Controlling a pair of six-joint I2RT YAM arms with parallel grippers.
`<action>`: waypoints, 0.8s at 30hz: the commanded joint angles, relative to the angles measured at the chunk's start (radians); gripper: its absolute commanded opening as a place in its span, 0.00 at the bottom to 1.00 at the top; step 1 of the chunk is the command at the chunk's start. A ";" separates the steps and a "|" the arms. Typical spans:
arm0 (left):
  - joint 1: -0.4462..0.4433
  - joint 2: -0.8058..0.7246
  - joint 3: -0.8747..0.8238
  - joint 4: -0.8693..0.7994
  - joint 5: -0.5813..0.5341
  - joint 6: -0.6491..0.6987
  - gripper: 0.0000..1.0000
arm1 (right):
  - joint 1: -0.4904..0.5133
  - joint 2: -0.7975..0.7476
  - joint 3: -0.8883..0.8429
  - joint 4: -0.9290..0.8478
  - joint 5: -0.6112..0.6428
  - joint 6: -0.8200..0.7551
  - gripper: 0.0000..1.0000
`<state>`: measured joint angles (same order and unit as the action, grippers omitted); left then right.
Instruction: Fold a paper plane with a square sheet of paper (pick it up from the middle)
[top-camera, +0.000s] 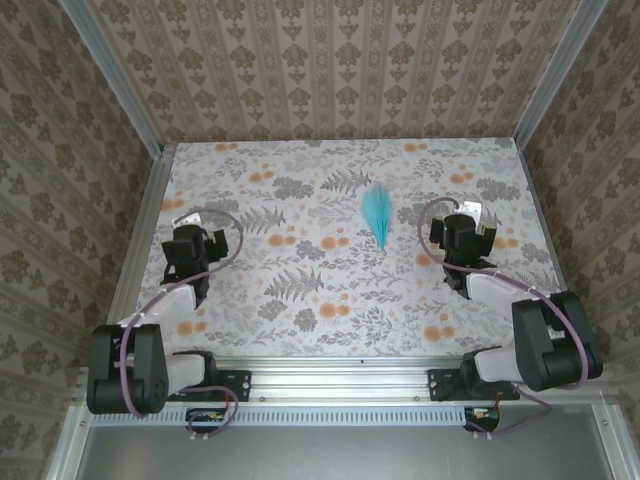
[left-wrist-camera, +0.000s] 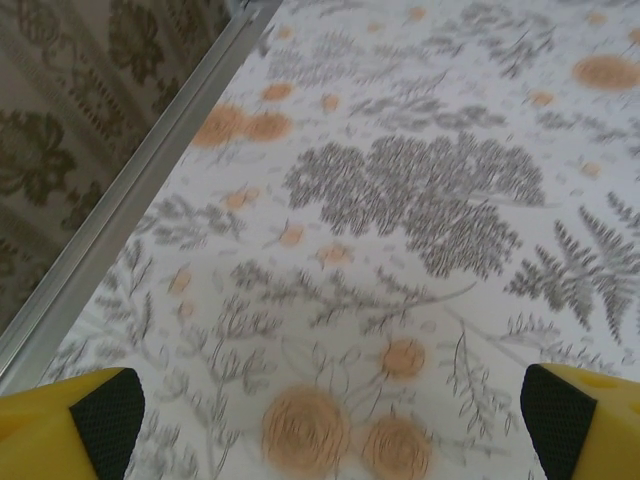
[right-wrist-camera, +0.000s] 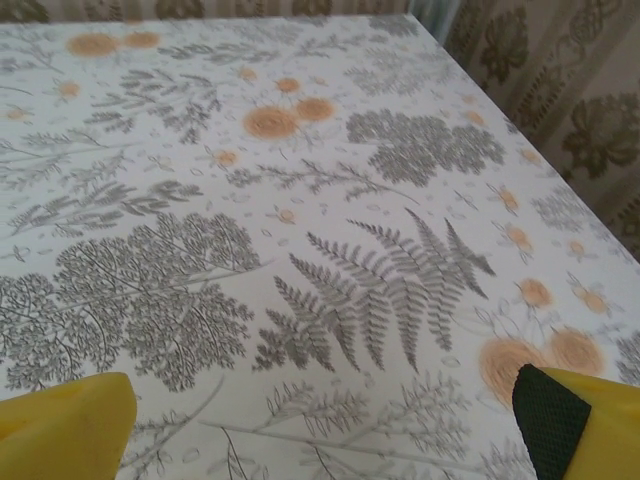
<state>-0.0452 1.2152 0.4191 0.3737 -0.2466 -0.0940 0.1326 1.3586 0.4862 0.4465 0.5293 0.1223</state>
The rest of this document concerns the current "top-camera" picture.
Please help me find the light blue cloth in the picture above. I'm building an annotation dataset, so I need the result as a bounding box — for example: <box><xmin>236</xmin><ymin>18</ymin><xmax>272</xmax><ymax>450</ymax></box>
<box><xmin>360</xmin><ymin>183</ymin><xmax>396</xmax><ymax>253</ymax></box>

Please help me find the black connector board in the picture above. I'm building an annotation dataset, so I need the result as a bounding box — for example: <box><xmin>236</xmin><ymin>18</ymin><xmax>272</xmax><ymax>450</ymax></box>
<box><xmin>464</xmin><ymin>407</ymin><xmax>501</xmax><ymax>432</ymax></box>
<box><xmin>185</xmin><ymin>408</ymin><xmax>229</xmax><ymax>434</ymax></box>

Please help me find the grey metal panel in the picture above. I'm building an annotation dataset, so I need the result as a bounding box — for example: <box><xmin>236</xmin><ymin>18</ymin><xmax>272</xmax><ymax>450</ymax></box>
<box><xmin>47</xmin><ymin>404</ymin><xmax>640</xmax><ymax>480</ymax></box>

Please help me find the aluminium side rail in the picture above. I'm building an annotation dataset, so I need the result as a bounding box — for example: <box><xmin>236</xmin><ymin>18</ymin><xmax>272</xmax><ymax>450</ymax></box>
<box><xmin>514</xmin><ymin>139</ymin><xmax>591</xmax><ymax>364</ymax></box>
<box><xmin>94</xmin><ymin>144</ymin><xmax>176</xmax><ymax>366</ymax></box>

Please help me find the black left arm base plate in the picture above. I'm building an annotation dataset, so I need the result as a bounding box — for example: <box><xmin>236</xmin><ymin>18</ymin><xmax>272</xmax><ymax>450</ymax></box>
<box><xmin>199</xmin><ymin>368</ymin><xmax>253</xmax><ymax>403</ymax></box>

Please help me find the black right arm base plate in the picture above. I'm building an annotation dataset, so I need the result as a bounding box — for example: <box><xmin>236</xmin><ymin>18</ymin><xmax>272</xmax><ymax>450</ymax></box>
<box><xmin>427</xmin><ymin>368</ymin><xmax>521</xmax><ymax>404</ymax></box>

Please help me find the long aluminium cross rail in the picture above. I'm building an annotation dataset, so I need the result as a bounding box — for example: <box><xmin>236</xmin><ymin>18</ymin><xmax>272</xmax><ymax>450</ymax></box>
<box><xmin>72</xmin><ymin>364</ymin><xmax>619</xmax><ymax>404</ymax></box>

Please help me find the aluminium frame post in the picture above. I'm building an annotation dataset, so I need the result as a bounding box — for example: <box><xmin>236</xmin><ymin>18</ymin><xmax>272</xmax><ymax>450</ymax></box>
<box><xmin>62</xmin><ymin>0</ymin><xmax>166</xmax><ymax>156</ymax></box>
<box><xmin>514</xmin><ymin>0</ymin><xmax>601</xmax><ymax>146</ymax></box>

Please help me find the grey slotted cable duct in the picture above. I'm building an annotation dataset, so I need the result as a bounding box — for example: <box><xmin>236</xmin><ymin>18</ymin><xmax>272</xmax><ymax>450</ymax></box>
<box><xmin>92</xmin><ymin>405</ymin><xmax>501</xmax><ymax>426</ymax></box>

